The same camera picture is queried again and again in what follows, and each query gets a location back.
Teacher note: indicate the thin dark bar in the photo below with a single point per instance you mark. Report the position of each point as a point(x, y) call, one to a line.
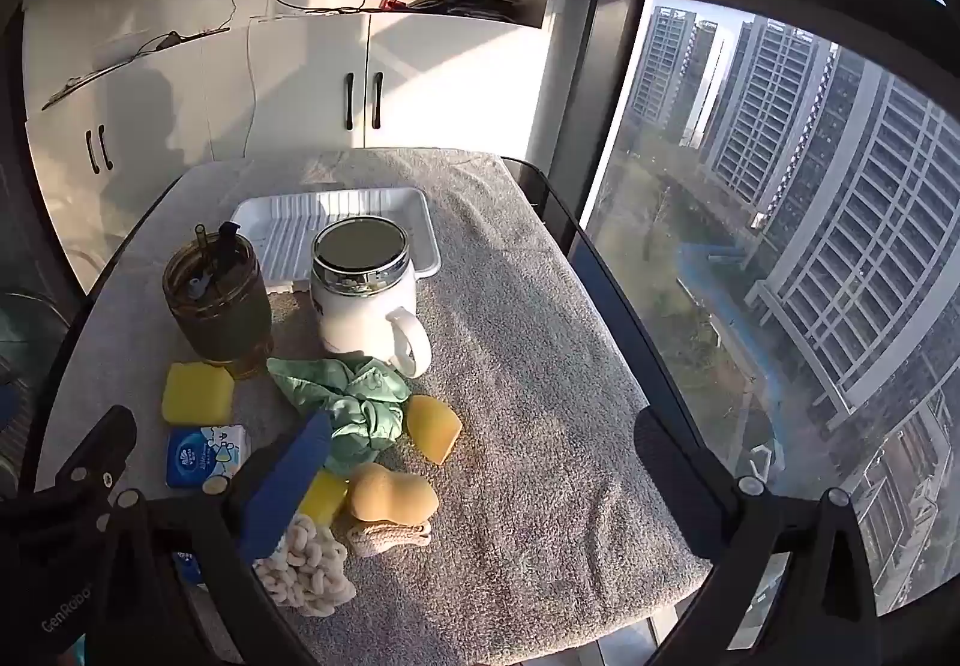
point(206, 32)

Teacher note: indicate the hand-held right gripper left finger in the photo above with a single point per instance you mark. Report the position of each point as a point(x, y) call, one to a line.
point(289, 486)

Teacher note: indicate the high-rise buildings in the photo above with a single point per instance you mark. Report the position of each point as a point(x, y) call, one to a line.
point(862, 186)

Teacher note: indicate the white ribbed plastic tray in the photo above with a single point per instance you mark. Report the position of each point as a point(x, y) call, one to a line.
point(300, 223)

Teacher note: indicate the yellow rectangular sponge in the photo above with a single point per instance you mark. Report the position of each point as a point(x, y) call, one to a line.
point(199, 394)
point(326, 497)

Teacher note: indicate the white knotted chenille scrubber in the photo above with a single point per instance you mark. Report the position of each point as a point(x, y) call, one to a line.
point(307, 572)

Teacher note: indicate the white base cabinet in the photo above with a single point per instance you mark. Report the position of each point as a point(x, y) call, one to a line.
point(300, 73)

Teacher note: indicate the tan gourd-shaped sponge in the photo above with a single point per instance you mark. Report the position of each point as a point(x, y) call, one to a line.
point(390, 493)

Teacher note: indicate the small black charger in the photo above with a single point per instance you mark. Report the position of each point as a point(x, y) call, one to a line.
point(169, 41)

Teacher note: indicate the stack of papers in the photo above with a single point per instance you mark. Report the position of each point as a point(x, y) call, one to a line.
point(465, 2)

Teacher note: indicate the white mug with metal lid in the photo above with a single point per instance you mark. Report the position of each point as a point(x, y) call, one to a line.
point(360, 321)

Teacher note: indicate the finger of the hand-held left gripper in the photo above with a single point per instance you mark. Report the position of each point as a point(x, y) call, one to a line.
point(101, 448)

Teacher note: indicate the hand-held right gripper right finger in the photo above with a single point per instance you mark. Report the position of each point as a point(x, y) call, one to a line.
point(679, 471)

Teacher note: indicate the amber tumbler with green sleeve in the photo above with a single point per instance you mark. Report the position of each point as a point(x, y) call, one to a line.
point(217, 328)

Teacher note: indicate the grey terry towel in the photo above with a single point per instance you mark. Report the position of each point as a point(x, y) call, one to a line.
point(525, 373)

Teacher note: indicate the green fabric scrunchie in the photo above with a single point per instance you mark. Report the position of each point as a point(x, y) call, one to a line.
point(360, 411)

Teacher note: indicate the beige knitted cloth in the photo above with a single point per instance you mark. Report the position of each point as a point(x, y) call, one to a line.
point(382, 540)

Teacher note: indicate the black window frame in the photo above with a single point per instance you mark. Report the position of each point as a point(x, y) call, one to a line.
point(600, 36)

